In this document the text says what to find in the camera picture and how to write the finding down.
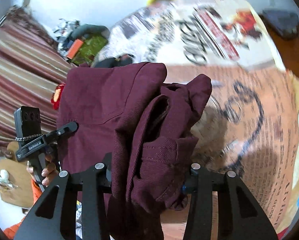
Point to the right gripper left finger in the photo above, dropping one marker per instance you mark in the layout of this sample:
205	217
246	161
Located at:
106	180

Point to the striped maroon curtain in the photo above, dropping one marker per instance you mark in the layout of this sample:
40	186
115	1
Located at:
30	70

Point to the grey backpack on floor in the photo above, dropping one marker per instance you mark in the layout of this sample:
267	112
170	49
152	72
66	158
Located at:
285	23

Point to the newspaper print blanket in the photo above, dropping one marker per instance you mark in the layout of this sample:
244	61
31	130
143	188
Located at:
251	122

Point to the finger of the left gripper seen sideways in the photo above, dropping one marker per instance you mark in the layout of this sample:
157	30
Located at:
68	128

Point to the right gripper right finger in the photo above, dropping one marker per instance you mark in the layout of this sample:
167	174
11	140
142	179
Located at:
187	187

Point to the left hand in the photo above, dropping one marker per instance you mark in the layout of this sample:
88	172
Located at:
48	173

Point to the bamboo lap desk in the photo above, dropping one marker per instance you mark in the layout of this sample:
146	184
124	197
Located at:
15	182

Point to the orange box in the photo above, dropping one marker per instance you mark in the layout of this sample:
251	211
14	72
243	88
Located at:
74	48

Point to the red plush toy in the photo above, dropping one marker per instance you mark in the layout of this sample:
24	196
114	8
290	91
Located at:
55	100

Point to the maroon button-up shirt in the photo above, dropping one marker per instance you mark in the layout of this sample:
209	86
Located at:
145	124

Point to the grey neck pillow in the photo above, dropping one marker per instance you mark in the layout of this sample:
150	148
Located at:
89	29

